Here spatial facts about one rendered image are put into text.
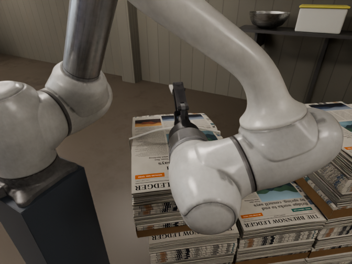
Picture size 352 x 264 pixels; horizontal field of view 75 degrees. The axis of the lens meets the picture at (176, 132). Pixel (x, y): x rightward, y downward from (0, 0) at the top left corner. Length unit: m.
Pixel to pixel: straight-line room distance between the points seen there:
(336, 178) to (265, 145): 0.52
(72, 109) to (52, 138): 0.10
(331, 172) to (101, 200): 1.66
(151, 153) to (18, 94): 0.35
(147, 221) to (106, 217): 1.25
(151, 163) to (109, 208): 1.39
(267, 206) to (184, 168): 0.57
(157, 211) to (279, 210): 0.44
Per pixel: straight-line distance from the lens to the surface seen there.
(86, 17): 0.60
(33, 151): 0.68
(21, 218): 0.73
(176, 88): 0.57
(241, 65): 0.35
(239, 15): 3.66
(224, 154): 0.37
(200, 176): 0.34
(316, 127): 0.40
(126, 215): 1.91
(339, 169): 0.85
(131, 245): 1.76
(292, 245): 0.99
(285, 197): 0.95
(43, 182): 0.73
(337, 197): 0.89
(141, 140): 0.71
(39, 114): 0.66
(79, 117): 0.73
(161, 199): 0.60
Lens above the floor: 1.46
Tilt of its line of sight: 31 degrees down
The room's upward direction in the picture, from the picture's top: straight up
